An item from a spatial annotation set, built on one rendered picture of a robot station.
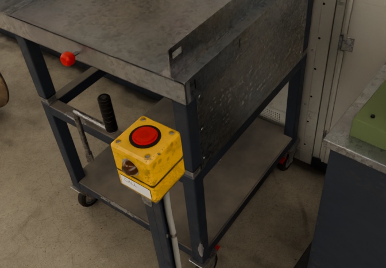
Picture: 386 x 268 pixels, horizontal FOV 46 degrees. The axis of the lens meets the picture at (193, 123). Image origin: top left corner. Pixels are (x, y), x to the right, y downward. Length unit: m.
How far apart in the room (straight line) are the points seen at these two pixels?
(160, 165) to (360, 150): 0.40
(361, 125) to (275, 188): 0.93
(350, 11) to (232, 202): 0.69
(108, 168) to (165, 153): 1.00
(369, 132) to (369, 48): 0.58
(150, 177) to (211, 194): 0.87
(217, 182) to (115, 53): 0.73
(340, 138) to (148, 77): 0.40
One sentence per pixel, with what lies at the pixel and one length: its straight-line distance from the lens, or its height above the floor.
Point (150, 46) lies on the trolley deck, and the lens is 1.00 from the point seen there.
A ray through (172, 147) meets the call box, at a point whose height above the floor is 0.89.
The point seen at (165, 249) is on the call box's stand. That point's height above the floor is 0.62.
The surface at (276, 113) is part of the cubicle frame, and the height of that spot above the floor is 0.20.
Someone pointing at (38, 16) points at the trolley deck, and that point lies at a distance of 1.21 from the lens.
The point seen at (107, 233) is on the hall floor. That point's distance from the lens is 1.72.
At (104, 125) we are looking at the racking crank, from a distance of 1.11.
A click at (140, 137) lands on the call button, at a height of 0.91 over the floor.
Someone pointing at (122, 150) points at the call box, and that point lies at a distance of 0.69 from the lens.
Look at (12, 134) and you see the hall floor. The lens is 2.24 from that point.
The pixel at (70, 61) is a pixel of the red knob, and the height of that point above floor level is 0.82.
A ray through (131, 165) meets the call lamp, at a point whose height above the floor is 0.88.
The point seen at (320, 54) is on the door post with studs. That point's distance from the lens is 1.55.
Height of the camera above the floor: 1.38
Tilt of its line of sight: 42 degrees down
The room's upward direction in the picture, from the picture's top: 5 degrees counter-clockwise
